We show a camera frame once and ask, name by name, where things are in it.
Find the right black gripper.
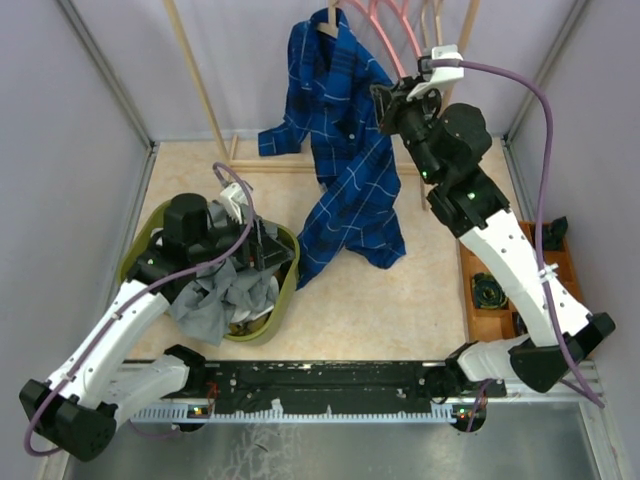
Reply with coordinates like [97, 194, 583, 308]
[372, 75, 444, 186]

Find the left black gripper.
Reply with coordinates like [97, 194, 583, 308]
[189, 206, 296, 272]

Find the blue plaid shirt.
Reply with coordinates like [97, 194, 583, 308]
[258, 9, 406, 287]

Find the white shirt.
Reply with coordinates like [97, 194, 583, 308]
[138, 241, 280, 343]

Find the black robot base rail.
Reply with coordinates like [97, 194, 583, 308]
[119, 357, 509, 434]

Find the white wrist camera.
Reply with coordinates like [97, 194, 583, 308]
[406, 44, 464, 101]
[219, 181, 253, 225]

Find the light wooden hanger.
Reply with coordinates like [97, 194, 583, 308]
[420, 0, 444, 48]

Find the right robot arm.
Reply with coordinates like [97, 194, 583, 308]
[370, 78, 616, 396]

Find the grey shirt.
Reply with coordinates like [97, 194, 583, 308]
[164, 202, 281, 347]

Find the olive green plastic basket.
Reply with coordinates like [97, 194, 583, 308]
[119, 195, 300, 342]

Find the wooden compartment tray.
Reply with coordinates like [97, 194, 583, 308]
[459, 211, 590, 347]

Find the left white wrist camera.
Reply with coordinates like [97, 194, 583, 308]
[219, 181, 253, 225]

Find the pink plastic hanger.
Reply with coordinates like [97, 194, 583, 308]
[371, 0, 422, 57]

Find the dark rolled cloth in tray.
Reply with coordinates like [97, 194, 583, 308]
[541, 216, 569, 252]

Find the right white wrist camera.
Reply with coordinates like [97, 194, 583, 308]
[406, 44, 464, 101]

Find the wooden hanger with blue shirt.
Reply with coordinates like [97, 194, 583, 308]
[315, 6, 341, 39]

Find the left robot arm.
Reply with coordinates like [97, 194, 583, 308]
[19, 193, 299, 461]

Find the wooden clothes rack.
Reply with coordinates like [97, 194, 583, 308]
[162, 0, 485, 211]

